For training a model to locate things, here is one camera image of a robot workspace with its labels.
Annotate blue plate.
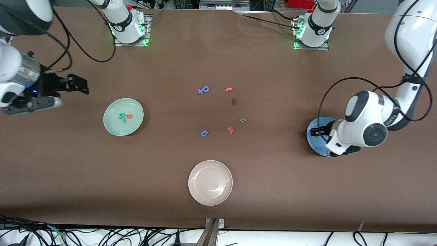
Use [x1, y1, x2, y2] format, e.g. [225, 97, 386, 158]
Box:
[306, 117, 337, 157]

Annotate pale green plate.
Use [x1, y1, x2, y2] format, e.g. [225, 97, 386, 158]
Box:
[103, 98, 144, 136]

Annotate brown table cover sheet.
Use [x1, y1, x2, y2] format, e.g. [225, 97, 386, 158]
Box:
[0, 5, 437, 233]

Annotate beige plate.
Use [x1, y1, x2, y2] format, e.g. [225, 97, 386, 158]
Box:
[188, 160, 233, 206]

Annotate red box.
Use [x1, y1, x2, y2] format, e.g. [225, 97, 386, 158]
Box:
[287, 0, 315, 9]

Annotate grey metal equipment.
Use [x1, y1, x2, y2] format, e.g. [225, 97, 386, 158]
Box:
[199, 0, 250, 11]

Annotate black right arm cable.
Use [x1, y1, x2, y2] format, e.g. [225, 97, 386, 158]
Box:
[41, 0, 116, 74]

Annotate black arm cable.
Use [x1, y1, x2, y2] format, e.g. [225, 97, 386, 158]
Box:
[41, 0, 116, 74]
[318, 0, 437, 137]

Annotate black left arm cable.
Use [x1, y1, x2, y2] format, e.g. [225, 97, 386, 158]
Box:
[318, 0, 437, 137]

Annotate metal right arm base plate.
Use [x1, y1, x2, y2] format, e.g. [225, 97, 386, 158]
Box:
[113, 14, 151, 46]

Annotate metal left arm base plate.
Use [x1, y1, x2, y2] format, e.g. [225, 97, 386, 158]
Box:
[293, 16, 330, 51]

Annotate looped black floor cable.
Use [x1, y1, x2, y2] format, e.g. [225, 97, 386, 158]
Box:
[353, 231, 368, 246]

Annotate short black table cable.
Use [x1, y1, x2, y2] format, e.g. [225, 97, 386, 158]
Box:
[271, 10, 304, 22]

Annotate long black table cable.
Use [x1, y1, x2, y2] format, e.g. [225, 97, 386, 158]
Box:
[239, 14, 301, 30]

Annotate teal cable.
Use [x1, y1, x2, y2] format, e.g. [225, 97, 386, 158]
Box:
[46, 224, 67, 238]

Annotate metal post with bracket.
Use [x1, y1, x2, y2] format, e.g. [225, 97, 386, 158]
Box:
[196, 218, 226, 246]

